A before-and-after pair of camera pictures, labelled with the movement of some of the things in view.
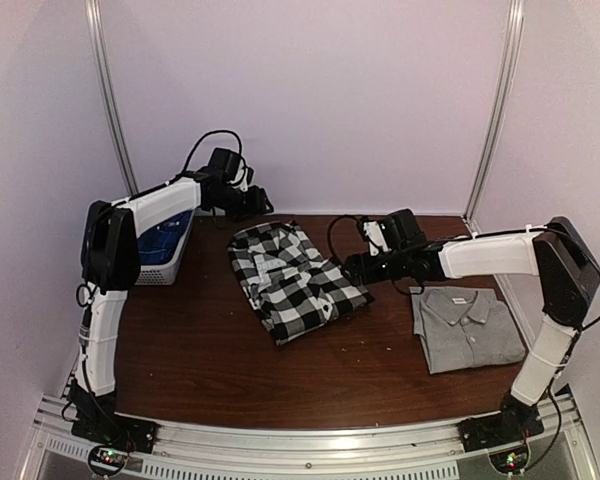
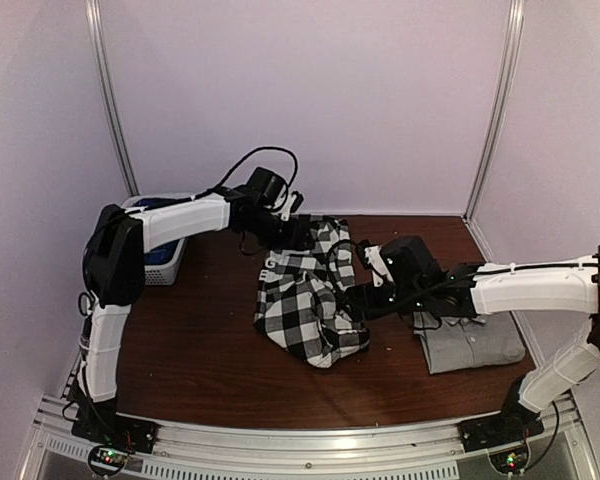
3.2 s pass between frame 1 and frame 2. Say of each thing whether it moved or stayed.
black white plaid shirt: moved
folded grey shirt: stayed
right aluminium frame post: stayed
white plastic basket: stayed
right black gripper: moved
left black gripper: moved
